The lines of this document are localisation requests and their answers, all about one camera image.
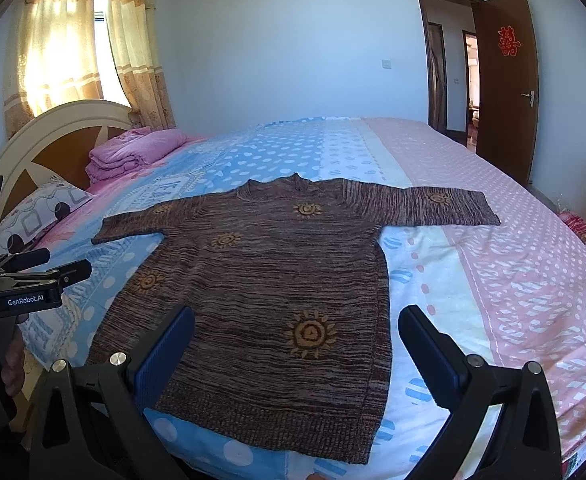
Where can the yellow patterned curtain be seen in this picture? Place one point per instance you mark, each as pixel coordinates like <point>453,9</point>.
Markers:
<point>48,60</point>
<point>138,60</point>

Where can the cream wooden headboard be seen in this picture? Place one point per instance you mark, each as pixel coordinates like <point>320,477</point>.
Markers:
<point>55,157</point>

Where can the patterned pillow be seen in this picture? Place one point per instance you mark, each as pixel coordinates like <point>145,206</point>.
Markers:
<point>38,210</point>

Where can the red paper door decoration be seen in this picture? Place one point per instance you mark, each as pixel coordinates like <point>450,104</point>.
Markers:
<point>508,41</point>

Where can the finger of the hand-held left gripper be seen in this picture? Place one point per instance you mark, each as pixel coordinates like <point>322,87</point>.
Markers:
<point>70,272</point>
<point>25,259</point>

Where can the brown wooden door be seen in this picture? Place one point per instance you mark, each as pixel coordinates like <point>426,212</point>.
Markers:
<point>505,110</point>

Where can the folded pink blanket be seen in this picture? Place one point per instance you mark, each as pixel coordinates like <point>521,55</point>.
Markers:
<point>133,152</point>

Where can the printed bed sheet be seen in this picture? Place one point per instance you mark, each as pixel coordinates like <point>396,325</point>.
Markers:
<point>498,265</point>

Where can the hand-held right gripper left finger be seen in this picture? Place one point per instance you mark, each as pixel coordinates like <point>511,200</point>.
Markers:
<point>169,352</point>

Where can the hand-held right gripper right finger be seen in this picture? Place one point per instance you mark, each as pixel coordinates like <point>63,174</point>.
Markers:
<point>454,372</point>

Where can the brown knit sweater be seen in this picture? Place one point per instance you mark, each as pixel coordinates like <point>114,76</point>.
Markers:
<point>273,285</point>

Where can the red patterned cloth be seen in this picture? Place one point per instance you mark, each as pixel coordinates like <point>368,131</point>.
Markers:
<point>585,227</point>

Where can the brown door frame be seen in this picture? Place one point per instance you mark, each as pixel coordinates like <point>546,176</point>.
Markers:
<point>423,50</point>

